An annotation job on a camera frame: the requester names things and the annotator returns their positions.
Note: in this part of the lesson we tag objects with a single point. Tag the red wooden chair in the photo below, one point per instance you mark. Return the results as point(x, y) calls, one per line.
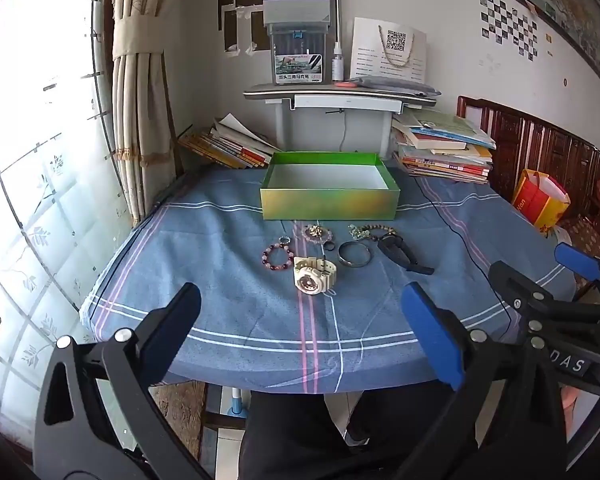
point(530, 150)

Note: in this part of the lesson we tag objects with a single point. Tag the silver metal bangle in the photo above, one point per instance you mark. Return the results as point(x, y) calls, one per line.
point(341, 257)

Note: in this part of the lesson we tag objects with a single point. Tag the clear plastic storage box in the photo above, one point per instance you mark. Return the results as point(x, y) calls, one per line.
point(297, 55)

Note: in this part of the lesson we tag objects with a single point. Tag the beige curtain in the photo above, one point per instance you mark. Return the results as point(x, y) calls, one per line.
point(130, 110)

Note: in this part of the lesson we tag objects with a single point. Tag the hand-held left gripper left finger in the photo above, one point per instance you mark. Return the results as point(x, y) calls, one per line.
point(172, 330)

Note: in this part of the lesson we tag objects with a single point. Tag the framed wall picture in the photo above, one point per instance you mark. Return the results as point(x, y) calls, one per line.
point(570, 5)

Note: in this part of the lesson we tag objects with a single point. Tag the person's black trousers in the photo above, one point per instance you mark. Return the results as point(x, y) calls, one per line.
point(300, 440)

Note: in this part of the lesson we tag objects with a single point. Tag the white paper bag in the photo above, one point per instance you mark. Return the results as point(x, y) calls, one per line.
point(370, 55)

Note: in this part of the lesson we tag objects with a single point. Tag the black wrist watch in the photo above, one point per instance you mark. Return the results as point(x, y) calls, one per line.
point(405, 255)

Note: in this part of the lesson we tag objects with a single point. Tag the black wall stickers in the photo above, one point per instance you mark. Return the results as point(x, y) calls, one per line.
point(225, 10)

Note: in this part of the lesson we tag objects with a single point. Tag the grey lamp pole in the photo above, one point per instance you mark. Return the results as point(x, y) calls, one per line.
point(338, 0)

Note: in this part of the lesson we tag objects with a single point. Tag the frosted glass window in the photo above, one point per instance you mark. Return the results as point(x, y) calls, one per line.
point(40, 185)

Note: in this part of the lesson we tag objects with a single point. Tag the cream wrist watch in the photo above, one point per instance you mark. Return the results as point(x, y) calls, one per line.
point(307, 277)

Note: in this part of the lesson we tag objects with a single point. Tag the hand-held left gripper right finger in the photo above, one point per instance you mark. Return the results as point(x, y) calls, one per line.
point(430, 335)

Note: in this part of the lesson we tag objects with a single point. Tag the grey pouch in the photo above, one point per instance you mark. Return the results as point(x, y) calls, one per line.
point(400, 85)

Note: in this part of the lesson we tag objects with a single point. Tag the tall stack of books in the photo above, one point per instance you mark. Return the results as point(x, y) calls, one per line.
point(445, 160)

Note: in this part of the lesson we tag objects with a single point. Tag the yellow red shopping bag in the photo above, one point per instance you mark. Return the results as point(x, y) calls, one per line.
point(537, 200)

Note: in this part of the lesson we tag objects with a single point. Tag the white desk shelf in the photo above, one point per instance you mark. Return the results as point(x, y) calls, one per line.
point(330, 102)

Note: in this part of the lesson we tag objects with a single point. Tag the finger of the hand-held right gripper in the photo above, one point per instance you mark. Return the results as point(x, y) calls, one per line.
point(577, 260)
point(517, 290)

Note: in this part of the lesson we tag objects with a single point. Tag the leaning stack of thin books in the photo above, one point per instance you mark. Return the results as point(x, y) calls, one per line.
point(230, 147)

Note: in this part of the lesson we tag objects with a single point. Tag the wall photo stickers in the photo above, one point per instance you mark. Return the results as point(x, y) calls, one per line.
point(510, 22)

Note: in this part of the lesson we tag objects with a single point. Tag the white spray bottle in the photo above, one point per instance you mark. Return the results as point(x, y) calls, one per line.
point(336, 65)

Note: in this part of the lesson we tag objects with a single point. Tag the green cardboard box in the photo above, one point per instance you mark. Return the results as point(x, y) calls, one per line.
point(330, 202)

